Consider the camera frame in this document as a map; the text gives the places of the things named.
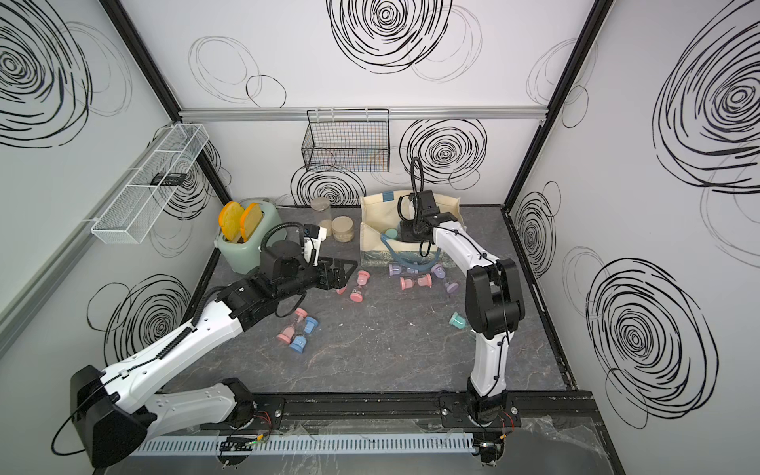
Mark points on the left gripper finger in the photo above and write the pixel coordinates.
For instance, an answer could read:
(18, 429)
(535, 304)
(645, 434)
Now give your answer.
(337, 282)
(339, 268)

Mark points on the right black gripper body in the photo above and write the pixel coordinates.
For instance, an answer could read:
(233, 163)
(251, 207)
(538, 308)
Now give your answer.
(411, 230)

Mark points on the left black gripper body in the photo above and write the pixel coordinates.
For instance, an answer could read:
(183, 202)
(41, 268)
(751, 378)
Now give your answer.
(317, 276)

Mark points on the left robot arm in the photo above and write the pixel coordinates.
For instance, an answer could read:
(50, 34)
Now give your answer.
(116, 409)

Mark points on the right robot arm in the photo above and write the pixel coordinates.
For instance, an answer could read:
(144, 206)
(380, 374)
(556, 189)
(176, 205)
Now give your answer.
(494, 304)

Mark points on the pink hourglass number fifteen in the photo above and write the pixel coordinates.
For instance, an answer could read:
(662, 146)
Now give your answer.
(362, 279)

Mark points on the cream canvas tote bag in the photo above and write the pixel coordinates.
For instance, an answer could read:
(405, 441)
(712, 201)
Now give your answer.
(396, 227)

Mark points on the purple hourglass right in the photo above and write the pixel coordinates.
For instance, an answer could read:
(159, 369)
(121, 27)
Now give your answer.
(443, 277)

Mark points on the purple hourglass by bag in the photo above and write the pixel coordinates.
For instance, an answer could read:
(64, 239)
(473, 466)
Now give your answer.
(399, 270)

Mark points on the pink hourglass near bag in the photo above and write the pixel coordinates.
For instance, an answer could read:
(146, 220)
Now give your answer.
(424, 281)

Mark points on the pink hourglass lower left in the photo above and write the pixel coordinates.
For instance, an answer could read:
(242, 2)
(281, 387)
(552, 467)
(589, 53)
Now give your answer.
(287, 335)

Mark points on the blue hourglass lower left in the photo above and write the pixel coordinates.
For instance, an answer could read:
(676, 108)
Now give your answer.
(299, 342)

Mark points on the green hourglass right floor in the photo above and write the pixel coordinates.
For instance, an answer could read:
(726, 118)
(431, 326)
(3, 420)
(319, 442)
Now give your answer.
(460, 323)

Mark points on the tall glass jar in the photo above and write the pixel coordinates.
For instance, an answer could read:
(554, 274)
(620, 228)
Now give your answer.
(322, 208)

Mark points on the mint green toaster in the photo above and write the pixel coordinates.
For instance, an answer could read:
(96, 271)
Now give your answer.
(243, 255)

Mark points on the right yellow toast slice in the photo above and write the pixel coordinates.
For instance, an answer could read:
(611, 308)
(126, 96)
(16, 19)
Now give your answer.
(250, 220)

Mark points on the yellow toast slice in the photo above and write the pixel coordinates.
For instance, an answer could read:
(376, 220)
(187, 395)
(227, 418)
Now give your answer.
(250, 220)
(230, 221)

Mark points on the left yellow toast slice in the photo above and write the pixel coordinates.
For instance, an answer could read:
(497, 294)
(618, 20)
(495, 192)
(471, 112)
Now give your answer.
(230, 221)

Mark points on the black item in shelf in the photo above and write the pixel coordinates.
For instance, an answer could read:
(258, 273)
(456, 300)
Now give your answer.
(168, 179)

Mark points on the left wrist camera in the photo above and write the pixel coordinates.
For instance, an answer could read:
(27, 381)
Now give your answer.
(313, 237)

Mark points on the black wire basket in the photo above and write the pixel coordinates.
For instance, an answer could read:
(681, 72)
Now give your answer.
(357, 140)

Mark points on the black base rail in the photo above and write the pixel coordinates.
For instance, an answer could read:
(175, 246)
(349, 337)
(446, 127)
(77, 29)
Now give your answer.
(460, 409)

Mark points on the white wire shelf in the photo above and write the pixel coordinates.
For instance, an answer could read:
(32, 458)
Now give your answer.
(134, 211)

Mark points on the white slotted cable duct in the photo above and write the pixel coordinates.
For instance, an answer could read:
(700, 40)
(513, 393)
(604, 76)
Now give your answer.
(238, 445)

